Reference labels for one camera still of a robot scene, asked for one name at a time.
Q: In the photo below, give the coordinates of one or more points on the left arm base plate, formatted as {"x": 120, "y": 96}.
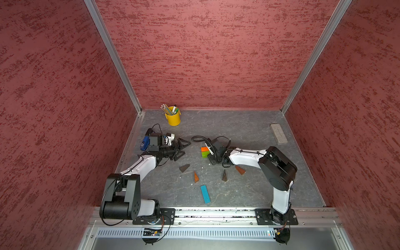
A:
{"x": 167, "y": 216}

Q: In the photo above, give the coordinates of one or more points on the orange brown triangle block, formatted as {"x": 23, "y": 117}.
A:
{"x": 196, "y": 177}

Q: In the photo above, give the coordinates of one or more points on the left aluminium corner post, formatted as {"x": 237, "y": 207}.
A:
{"x": 101, "y": 27}

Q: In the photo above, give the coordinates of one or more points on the aluminium mounting rail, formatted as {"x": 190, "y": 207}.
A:
{"x": 308, "y": 217}

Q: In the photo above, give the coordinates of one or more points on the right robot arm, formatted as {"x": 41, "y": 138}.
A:
{"x": 276, "y": 167}

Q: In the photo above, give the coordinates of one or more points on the grey eraser block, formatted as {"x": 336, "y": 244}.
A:
{"x": 278, "y": 134}

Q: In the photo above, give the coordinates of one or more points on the yellow pencil cup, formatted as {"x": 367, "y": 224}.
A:
{"x": 175, "y": 119}

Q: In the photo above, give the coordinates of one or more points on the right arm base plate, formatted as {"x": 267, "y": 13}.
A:
{"x": 262, "y": 216}

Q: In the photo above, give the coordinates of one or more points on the right aluminium corner post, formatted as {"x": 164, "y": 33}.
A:
{"x": 326, "y": 35}

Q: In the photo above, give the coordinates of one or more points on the dark brown triangle block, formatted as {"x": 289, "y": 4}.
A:
{"x": 184, "y": 168}

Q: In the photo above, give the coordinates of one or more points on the teal long block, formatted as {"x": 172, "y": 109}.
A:
{"x": 205, "y": 194}

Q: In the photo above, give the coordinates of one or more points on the green white marker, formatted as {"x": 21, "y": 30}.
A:
{"x": 174, "y": 109}

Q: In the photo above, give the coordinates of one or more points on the reddish brown triangle block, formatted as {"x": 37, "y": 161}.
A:
{"x": 240, "y": 170}

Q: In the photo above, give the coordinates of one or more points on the blue stapler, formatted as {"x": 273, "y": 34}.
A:
{"x": 145, "y": 143}

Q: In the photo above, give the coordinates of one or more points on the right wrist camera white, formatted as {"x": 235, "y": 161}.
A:
{"x": 210, "y": 149}

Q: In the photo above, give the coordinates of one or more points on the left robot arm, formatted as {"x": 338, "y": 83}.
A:
{"x": 122, "y": 193}

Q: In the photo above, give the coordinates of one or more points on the dark wood triangle block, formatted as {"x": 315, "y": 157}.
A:
{"x": 224, "y": 176}

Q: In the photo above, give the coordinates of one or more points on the aluminium corner post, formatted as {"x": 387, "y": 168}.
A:
{"x": 101, "y": 27}
{"x": 326, "y": 35}

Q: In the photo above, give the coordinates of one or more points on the white slotted cable duct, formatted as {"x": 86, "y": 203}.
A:
{"x": 259, "y": 234}

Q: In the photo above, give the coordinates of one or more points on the green rectangular block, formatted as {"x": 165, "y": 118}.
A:
{"x": 205, "y": 154}

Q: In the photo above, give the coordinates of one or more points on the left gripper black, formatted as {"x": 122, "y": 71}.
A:
{"x": 180, "y": 145}

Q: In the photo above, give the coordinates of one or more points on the pencils in cup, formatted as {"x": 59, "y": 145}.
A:
{"x": 166, "y": 109}

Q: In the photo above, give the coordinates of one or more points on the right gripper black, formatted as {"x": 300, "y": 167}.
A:
{"x": 212, "y": 159}

